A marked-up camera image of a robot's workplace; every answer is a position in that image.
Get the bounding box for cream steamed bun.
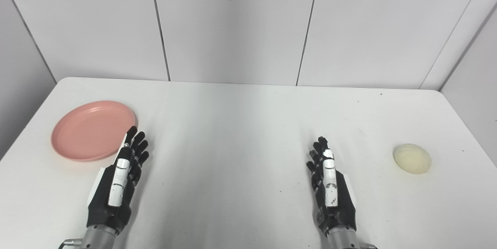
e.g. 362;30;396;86
393;143;432;175

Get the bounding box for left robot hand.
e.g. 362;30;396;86
86;126;150;235

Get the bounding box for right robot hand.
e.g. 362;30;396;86
306;136;357;238

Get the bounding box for pink round plate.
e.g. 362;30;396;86
51;101;137;162

